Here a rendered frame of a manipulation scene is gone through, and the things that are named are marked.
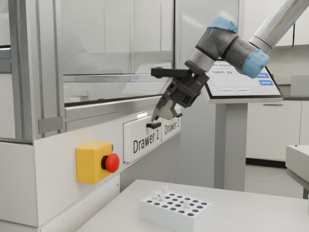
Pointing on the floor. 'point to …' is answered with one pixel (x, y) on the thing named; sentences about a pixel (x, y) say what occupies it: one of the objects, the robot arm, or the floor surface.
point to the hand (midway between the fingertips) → (154, 116)
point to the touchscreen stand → (230, 146)
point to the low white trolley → (127, 202)
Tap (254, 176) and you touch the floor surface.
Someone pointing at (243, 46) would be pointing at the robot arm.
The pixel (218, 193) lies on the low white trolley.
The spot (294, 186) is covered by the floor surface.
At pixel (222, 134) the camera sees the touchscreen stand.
